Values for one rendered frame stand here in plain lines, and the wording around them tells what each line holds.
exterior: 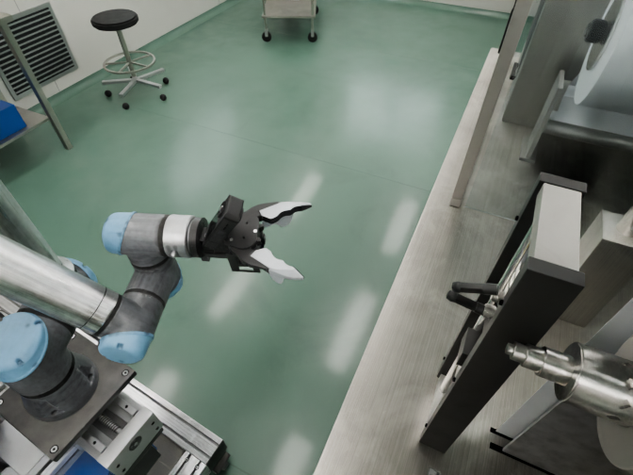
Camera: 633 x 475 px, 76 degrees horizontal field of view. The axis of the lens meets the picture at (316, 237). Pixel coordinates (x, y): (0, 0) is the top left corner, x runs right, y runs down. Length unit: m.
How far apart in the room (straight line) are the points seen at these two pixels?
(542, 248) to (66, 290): 0.64
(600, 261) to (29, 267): 1.01
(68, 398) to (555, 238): 0.96
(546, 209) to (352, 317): 1.62
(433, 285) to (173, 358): 1.33
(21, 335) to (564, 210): 0.92
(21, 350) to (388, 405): 0.71
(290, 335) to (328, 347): 0.19
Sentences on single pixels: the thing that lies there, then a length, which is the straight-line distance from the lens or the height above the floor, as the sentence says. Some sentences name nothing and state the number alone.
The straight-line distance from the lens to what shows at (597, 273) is 1.01.
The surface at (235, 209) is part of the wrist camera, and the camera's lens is 0.62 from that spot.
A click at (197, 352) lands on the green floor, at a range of 2.02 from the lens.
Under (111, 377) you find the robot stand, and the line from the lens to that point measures 1.11.
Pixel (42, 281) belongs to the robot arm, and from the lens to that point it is 0.72.
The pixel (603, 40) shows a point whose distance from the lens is 1.06.
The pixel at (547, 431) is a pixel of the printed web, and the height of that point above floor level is 1.05.
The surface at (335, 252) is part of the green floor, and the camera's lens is 2.28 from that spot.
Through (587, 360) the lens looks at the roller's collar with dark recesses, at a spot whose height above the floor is 1.37.
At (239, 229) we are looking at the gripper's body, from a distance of 0.69.
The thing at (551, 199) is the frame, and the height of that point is 1.44.
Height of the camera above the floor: 1.74
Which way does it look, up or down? 48 degrees down
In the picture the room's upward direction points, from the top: straight up
